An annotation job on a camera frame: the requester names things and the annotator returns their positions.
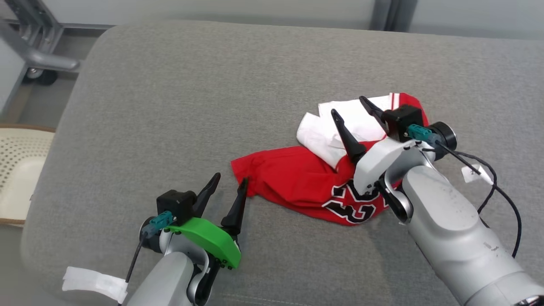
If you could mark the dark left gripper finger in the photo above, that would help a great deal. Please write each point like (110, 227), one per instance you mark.
(234, 214)
(206, 195)

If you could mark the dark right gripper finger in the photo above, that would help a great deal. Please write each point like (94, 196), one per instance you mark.
(350, 142)
(374, 108)

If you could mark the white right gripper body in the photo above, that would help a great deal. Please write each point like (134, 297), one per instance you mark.
(378, 159)

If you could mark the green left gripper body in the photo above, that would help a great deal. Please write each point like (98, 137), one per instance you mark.
(212, 240)

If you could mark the red white jersey number 23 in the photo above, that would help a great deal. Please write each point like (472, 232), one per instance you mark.
(293, 178)

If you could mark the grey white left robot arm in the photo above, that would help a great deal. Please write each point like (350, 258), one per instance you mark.
(168, 280)

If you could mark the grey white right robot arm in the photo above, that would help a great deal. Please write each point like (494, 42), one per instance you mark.
(450, 229)

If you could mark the cream perforated laundry basket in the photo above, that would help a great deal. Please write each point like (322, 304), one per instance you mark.
(21, 170)

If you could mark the black cart wheel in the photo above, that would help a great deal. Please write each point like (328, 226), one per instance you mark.
(42, 77)

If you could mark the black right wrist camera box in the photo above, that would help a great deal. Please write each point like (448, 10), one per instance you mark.
(403, 121)

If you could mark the grey vertical window post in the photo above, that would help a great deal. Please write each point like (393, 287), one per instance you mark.
(393, 15)

